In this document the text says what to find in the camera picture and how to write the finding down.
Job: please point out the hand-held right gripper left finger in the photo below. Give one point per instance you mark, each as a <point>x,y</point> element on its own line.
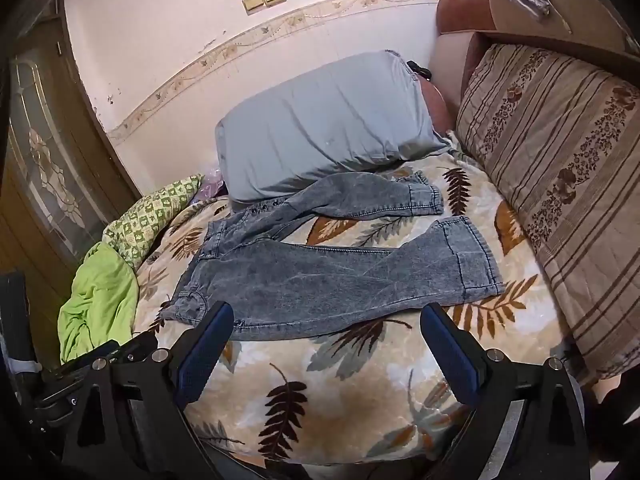
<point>205,352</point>

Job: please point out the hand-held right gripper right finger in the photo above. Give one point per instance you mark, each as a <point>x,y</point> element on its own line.
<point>450,355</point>

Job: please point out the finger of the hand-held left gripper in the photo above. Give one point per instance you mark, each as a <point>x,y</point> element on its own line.
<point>90,354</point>

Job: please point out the grey washed denim pants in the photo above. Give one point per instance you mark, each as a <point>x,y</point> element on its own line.
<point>300,285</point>

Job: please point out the lime green sheet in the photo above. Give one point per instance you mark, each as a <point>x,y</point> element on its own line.
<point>95,305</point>

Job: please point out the leaf printed blanket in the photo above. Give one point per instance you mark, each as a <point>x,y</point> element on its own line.
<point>350,400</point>

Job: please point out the green patterned pillow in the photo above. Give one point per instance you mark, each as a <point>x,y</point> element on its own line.
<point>145,220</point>

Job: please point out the purple plastic bag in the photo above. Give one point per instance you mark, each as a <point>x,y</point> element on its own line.
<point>210,190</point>

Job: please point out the wooden door with glass panel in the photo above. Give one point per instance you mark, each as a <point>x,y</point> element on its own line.
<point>45,160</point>

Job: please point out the striped floral cushion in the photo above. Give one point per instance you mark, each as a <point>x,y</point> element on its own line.
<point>565,170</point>

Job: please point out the brown pillow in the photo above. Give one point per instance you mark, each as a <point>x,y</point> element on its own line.
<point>437,105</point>

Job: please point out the grey pillow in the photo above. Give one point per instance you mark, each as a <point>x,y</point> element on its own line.
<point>325,120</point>

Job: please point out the small black object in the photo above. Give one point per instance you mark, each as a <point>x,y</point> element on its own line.
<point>417,71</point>

